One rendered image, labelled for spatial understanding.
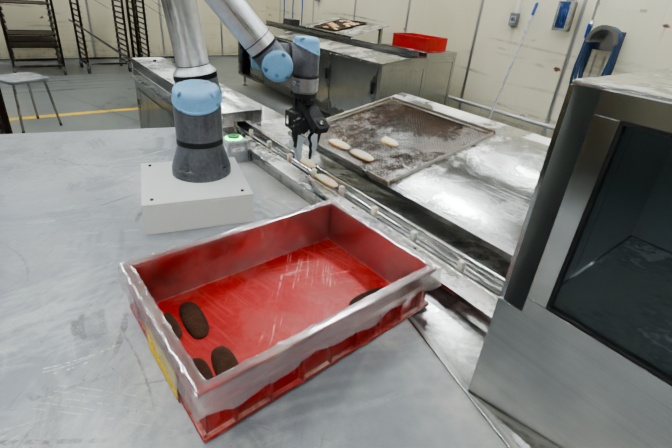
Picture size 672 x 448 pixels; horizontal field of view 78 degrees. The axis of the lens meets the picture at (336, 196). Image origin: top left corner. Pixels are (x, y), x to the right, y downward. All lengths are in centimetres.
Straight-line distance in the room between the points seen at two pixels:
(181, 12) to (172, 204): 48
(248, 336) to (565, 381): 48
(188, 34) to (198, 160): 32
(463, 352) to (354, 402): 22
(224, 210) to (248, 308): 32
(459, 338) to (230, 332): 41
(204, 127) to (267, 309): 49
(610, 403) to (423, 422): 24
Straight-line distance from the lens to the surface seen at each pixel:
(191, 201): 103
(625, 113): 49
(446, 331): 83
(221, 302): 83
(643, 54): 460
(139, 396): 72
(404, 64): 416
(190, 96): 106
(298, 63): 121
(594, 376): 61
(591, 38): 455
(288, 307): 81
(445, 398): 73
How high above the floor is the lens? 137
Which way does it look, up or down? 26 degrees down
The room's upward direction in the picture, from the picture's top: 5 degrees clockwise
